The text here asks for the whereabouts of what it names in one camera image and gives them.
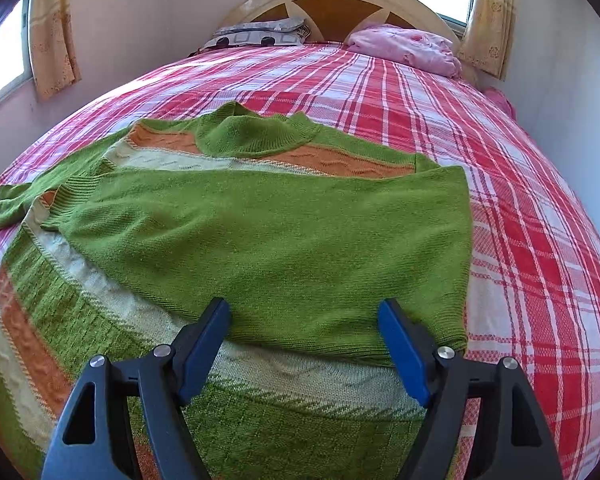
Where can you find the pink pillow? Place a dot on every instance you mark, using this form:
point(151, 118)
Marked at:
point(405, 45)

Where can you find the red plaid bedsheet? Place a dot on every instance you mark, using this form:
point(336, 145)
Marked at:
point(530, 260)

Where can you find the grey patterned pillow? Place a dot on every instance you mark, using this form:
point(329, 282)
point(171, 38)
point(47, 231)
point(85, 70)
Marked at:
point(260, 35)

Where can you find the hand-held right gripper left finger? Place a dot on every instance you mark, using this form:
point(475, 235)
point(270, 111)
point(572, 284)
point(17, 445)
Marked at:
point(202, 355)

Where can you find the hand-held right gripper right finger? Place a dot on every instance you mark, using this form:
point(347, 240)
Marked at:
point(400, 355)

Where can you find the pink cloth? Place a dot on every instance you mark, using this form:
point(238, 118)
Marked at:
point(500, 101)

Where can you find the orange patterned curtain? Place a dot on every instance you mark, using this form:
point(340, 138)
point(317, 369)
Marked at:
point(485, 25)
point(52, 40)

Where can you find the beige wooden headboard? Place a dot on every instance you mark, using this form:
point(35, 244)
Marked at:
point(330, 10)

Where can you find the green striped knit sweater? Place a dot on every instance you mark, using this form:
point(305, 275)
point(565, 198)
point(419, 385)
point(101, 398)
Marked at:
point(260, 230)

